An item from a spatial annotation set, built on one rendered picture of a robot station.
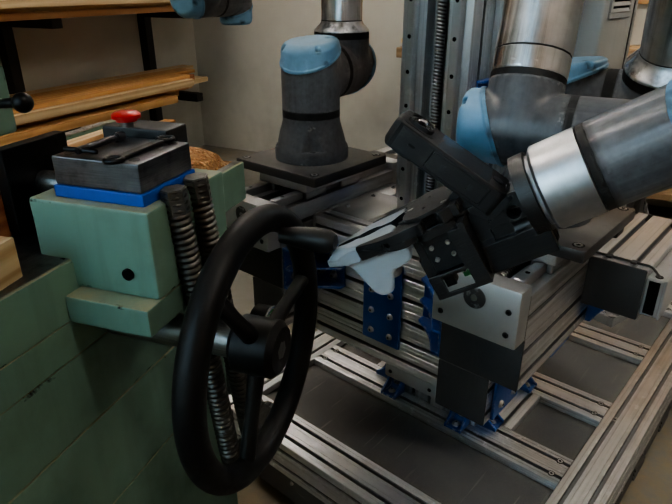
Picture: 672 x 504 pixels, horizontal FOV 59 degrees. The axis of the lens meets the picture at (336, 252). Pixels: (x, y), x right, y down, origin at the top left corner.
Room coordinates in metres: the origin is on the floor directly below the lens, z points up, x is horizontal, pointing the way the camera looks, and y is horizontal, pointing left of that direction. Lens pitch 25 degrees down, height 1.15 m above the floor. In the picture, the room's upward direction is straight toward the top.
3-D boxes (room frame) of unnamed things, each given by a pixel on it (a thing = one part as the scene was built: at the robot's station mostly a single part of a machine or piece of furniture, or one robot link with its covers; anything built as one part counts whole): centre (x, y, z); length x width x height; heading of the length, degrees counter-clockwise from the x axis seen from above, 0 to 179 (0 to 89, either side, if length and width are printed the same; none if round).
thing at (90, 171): (0.58, 0.21, 0.99); 0.13 x 0.11 x 0.06; 161
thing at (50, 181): (0.61, 0.30, 0.95); 0.09 x 0.07 x 0.09; 161
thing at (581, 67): (0.87, -0.33, 0.98); 0.13 x 0.12 x 0.14; 62
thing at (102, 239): (0.58, 0.21, 0.91); 0.15 x 0.14 x 0.09; 161
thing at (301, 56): (1.21, 0.05, 0.98); 0.13 x 0.12 x 0.14; 153
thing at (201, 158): (0.85, 0.23, 0.91); 0.12 x 0.09 x 0.03; 71
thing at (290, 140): (1.20, 0.05, 0.87); 0.15 x 0.15 x 0.10
